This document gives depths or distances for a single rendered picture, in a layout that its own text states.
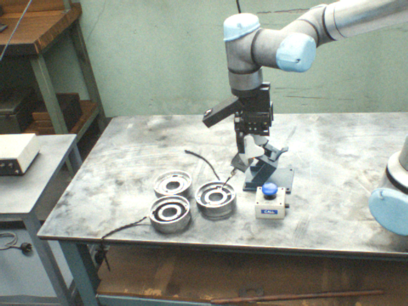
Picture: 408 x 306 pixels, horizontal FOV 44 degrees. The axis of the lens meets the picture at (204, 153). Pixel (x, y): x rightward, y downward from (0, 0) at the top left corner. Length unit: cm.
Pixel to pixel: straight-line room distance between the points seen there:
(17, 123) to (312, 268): 205
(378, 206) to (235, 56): 42
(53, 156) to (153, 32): 123
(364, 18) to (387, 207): 36
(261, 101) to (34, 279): 133
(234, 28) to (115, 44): 201
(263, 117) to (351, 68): 176
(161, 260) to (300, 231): 50
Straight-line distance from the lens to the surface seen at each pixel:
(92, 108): 313
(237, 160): 123
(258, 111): 114
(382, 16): 102
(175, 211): 129
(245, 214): 127
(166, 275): 150
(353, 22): 105
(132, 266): 156
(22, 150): 185
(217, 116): 116
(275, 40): 101
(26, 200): 173
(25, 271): 220
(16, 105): 305
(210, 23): 280
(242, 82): 108
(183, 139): 158
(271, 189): 122
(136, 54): 298
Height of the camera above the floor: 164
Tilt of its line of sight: 34 degrees down
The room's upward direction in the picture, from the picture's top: 9 degrees counter-clockwise
